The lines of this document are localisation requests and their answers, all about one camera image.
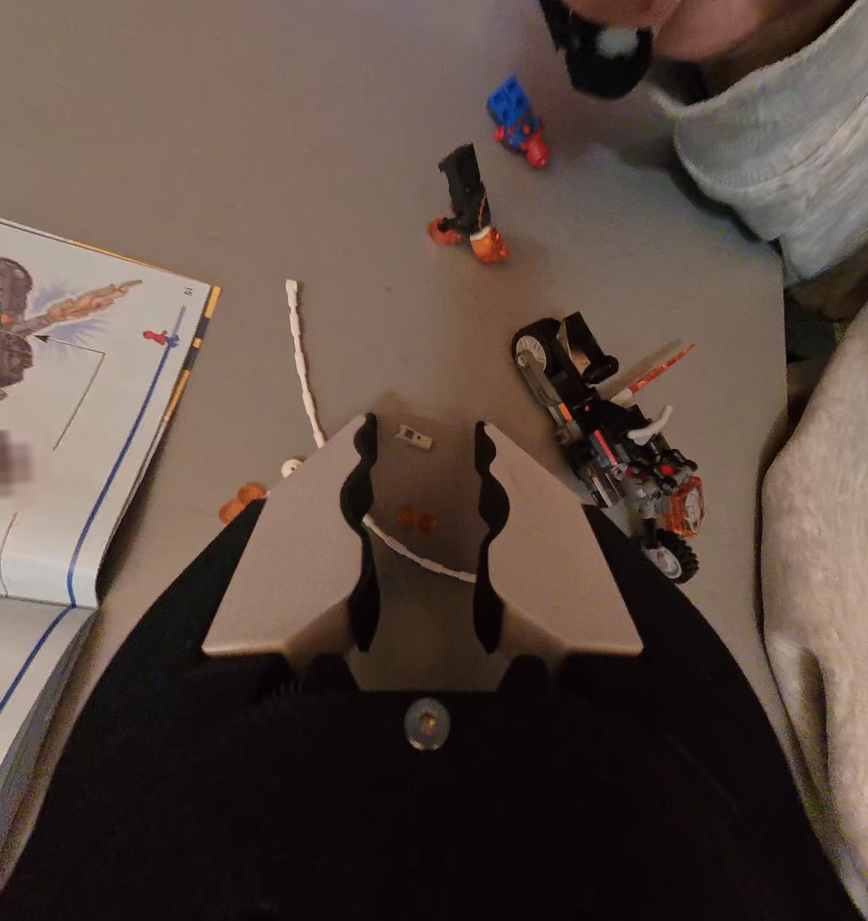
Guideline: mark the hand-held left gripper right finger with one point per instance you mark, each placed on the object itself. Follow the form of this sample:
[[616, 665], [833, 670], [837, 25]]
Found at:
[[563, 583]]

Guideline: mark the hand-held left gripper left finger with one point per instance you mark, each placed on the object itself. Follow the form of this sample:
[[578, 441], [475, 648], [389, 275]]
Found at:
[[290, 568]]

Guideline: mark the black lego motorcycle model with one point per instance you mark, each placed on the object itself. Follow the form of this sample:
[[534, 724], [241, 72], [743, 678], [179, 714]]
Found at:
[[599, 432]]

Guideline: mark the light grey lego connector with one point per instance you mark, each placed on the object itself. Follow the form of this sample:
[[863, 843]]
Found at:
[[413, 437]]

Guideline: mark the small white lego bar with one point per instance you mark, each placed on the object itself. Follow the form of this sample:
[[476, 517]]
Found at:
[[621, 394]]

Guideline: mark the orange round lego stud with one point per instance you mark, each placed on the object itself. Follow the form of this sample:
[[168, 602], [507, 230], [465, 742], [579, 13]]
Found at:
[[407, 516], [250, 494], [426, 522], [230, 511]]

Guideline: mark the white round lego stud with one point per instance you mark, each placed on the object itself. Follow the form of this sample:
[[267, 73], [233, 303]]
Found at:
[[291, 468]]

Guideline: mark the blue and red lego assembly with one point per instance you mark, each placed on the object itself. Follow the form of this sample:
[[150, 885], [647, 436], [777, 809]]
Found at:
[[517, 119]]

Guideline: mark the black and orange lego assembly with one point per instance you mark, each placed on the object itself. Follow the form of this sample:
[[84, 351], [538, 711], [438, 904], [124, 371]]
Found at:
[[470, 208]]

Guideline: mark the lego instruction booklet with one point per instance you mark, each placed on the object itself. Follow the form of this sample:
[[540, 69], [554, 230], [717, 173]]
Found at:
[[60, 432]]

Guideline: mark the person's right hand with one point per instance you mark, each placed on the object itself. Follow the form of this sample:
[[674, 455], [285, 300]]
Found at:
[[707, 25]]

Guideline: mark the grey zip hoodie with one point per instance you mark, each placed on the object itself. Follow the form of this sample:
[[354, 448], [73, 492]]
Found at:
[[837, 575]]

